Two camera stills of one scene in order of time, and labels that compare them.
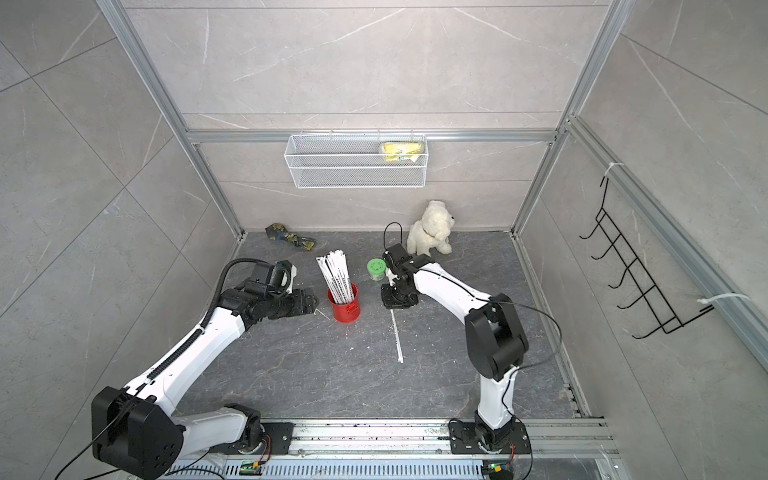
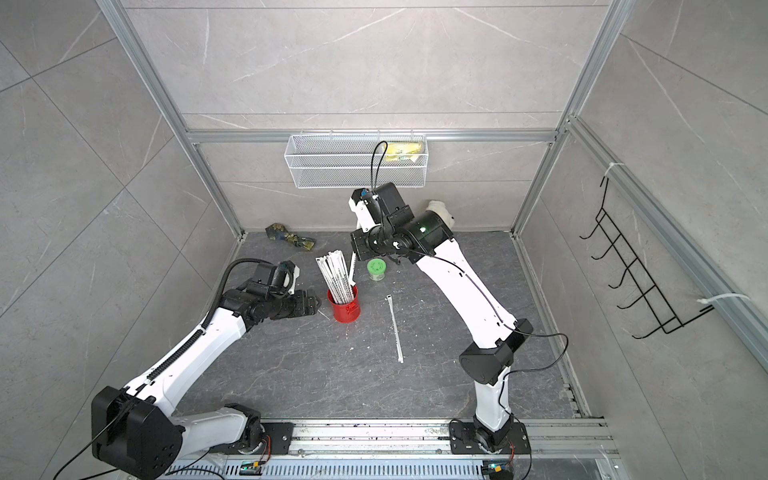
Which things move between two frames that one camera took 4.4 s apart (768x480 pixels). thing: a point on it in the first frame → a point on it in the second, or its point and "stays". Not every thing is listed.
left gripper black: x=299 y=308 stays
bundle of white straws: x=335 y=272 stays
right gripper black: x=389 y=301 → x=360 y=243
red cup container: x=346 y=312 stays
